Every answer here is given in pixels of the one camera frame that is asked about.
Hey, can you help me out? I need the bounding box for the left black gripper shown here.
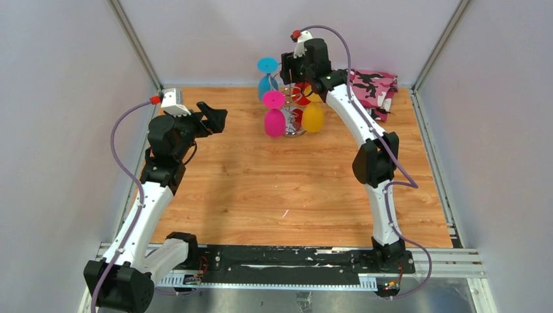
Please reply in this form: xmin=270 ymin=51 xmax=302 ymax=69
xmin=164 ymin=102 xmax=226 ymax=160

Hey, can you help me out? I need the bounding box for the red plastic wine glass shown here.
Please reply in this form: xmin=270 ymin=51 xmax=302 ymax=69
xmin=291 ymin=82 xmax=311 ymax=106

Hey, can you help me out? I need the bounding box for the blue plastic wine glass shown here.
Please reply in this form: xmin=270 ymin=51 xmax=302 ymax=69
xmin=257 ymin=57 xmax=279 ymax=100

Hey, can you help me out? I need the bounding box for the chrome wine glass rack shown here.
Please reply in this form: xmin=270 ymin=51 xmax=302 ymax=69
xmin=273 ymin=62 xmax=306 ymax=138

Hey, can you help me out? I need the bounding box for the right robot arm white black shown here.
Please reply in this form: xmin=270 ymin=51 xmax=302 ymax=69
xmin=280 ymin=31 xmax=415 ymax=274

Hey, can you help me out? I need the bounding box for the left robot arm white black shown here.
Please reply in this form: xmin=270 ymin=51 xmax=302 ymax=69
xmin=83 ymin=102 xmax=228 ymax=312

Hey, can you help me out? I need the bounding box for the yellow plastic wine glass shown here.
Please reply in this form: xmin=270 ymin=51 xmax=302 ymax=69
xmin=301 ymin=85 xmax=324 ymax=132

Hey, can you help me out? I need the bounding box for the pink plastic wine glass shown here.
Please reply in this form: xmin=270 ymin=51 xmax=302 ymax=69
xmin=262 ymin=90 xmax=286 ymax=137

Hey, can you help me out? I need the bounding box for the pink camouflage cloth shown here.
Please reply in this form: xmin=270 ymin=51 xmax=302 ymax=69
xmin=350 ymin=69 xmax=398 ymax=122

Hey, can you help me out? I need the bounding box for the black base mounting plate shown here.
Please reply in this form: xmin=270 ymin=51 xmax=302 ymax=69
xmin=176 ymin=245 xmax=415 ymax=287

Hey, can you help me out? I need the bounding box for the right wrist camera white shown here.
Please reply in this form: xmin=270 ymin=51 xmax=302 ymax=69
xmin=291 ymin=30 xmax=313 ymax=59

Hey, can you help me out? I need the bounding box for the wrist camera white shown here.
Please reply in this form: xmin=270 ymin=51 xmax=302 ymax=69
xmin=160 ymin=88 xmax=192 ymax=117
xmin=291 ymin=30 xmax=313 ymax=59

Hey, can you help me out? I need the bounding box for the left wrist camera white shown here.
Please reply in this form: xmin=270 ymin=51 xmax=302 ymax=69
xmin=160 ymin=88 xmax=192 ymax=117

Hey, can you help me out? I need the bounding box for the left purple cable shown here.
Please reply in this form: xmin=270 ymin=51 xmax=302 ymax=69
xmin=89 ymin=97 xmax=163 ymax=313

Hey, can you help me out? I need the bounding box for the purple cable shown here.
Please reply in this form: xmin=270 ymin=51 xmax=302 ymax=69
xmin=89 ymin=97 xmax=163 ymax=313
xmin=291 ymin=25 xmax=433 ymax=301

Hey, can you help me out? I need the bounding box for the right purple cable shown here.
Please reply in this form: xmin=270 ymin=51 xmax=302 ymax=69
xmin=291 ymin=25 xmax=433 ymax=301

